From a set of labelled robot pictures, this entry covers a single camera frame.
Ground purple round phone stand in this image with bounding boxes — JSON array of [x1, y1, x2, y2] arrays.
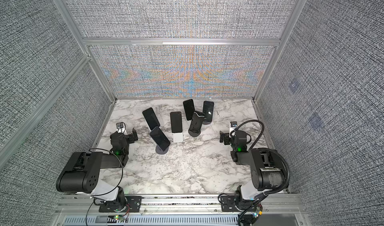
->
[[155, 145, 169, 155]]

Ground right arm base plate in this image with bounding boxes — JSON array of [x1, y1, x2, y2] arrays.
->
[[219, 195, 242, 213]]

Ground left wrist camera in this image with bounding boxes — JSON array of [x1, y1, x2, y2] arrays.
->
[[116, 122, 126, 134]]

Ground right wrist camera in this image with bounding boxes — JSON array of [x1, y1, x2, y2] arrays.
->
[[229, 121, 238, 134]]

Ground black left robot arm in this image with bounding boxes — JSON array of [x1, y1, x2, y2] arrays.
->
[[56, 129, 138, 213]]

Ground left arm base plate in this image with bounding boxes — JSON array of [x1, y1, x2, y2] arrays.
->
[[99, 196, 143, 213]]

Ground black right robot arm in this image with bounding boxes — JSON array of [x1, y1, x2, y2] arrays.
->
[[218, 130, 290, 212]]

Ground white folding phone stand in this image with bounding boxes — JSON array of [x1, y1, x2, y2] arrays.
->
[[173, 132, 184, 143]]

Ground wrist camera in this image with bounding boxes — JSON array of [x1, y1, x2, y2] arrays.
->
[[229, 121, 238, 134], [116, 122, 126, 134]]

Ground aluminium front rail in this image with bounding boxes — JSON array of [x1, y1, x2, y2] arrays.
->
[[50, 194, 311, 226]]

